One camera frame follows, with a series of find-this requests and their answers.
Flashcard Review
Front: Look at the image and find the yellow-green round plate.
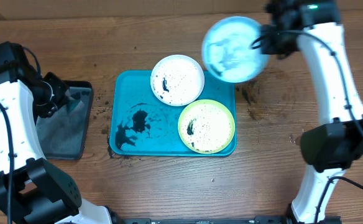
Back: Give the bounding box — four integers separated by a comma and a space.
178, 100, 236, 154

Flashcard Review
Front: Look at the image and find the black water tray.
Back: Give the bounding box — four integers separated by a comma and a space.
36, 80, 93, 160

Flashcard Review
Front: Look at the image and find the dark green sponge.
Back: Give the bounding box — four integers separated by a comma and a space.
66, 99, 84, 114

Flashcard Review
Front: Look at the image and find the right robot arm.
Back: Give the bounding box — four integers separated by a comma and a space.
252, 0, 363, 223

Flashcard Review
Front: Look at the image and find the teal plastic serving tray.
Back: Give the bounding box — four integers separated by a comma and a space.
108, 69, 237, 157

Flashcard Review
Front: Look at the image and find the light blue round plate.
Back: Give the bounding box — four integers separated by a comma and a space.
201, 16, 270, 83

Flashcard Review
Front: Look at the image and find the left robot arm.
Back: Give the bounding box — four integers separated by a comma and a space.
0, 42, 120, 223

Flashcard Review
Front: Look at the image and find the white round plate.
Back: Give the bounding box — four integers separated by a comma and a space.
150, 55, 205, 106

